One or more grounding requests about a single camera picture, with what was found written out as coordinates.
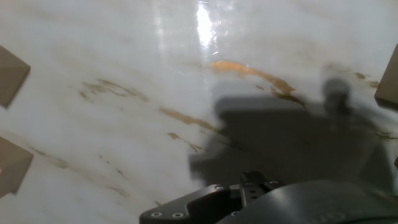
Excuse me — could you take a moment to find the large wooden cube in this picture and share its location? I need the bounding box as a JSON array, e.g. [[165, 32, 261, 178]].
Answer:
[[374, 43, 398, 110], [0, 136, 35, 199]]

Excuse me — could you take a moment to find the medium wooden cube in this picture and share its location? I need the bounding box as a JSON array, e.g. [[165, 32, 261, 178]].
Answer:
[[0, 45, 32, 110]]

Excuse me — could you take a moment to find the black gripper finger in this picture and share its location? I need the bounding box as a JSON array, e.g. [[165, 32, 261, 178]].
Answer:
[[139, 170, 282, 224]]

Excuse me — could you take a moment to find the marble pattern board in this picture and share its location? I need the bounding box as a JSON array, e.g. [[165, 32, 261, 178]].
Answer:
[[0, 0, 398, 224]]

